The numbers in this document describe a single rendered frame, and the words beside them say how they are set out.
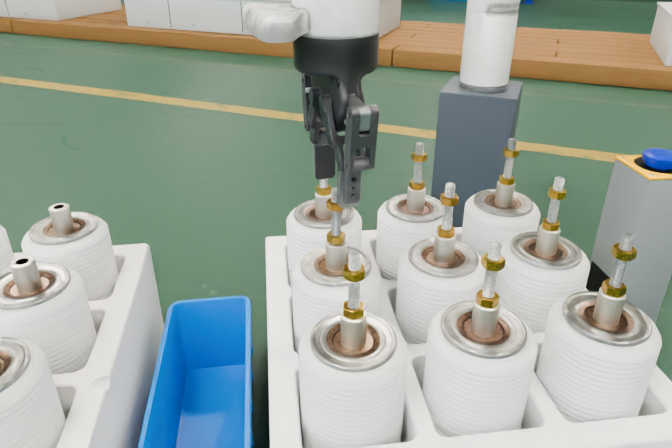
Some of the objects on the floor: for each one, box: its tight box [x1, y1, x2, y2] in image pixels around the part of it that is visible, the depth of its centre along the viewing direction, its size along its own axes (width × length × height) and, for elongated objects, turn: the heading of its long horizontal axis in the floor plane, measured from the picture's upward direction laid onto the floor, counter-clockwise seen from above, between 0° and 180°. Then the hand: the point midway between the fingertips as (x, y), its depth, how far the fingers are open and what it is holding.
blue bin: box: [137, 296, 254, 448], centre depth 64 cm, size 30×11×12 cm, turn 8°
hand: (335, 178), depth 53 cm, fingers open, 6 cm apart
